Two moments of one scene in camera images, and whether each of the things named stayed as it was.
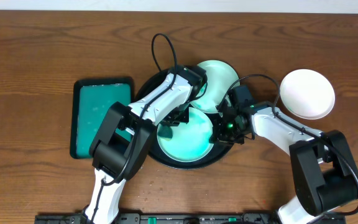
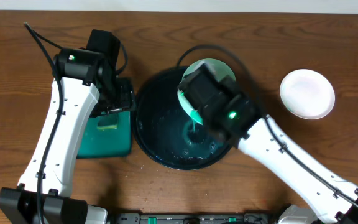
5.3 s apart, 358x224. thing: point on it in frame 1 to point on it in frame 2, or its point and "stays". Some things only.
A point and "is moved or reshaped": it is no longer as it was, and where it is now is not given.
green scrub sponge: (165, 132) is moved or reshaped
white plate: (307, 93) stays
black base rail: (178, 218) stays
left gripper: (176, 117) to (123, 101)
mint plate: (191, 140) is moved or reshaped
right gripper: (224, 134) to (192, 86)
